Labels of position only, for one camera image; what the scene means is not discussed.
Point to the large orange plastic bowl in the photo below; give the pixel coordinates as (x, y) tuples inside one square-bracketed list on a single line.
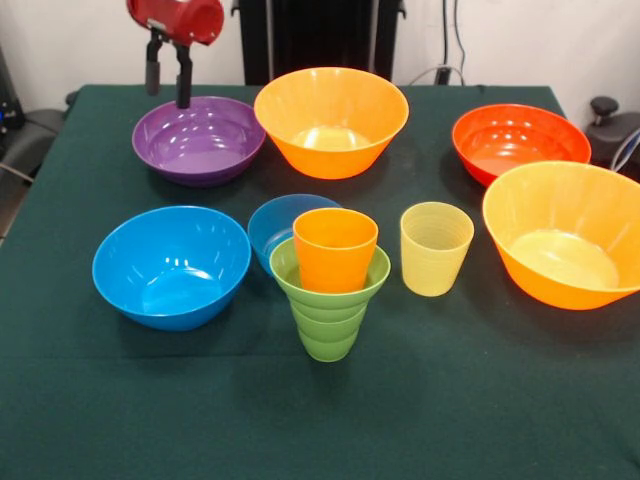
[(560, 250), (330, 120)]

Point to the green plastic bowl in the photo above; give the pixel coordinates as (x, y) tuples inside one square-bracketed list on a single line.
[(285, 275)]

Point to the yellow plastic cup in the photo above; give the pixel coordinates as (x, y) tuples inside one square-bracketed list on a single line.
[(435, 270)]

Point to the purple plastic bowl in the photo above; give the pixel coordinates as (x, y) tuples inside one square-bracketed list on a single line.
[(200, 145)]

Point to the red plastic bowl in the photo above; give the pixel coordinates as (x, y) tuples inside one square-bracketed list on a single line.
[(520, 140)]

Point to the shallow translucent blue bowl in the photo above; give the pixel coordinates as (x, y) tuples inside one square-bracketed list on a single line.
[(270, 225)]

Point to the round blue plastic bowl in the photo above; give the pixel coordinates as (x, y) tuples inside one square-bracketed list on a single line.
[(170, 280)]

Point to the black office chair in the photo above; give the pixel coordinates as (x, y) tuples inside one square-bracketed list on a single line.
[(35, 125)]

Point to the black chair with knob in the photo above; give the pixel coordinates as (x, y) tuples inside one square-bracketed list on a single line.
[(615, 130)]

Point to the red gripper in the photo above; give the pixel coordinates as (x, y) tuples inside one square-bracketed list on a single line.
[(175, 20)]

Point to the dark green tablecloth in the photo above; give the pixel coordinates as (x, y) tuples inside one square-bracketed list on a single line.
[(400, 400)]

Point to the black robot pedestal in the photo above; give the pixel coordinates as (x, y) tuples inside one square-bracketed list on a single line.
[(320, 40)]

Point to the orange plastic cup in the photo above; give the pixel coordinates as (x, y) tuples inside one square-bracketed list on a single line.
[(335, 260)]

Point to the green plastic cup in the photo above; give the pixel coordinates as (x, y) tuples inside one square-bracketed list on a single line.
[(327, 342)]

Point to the black computer case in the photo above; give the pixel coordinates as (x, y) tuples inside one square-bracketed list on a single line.
[(7, 100)]

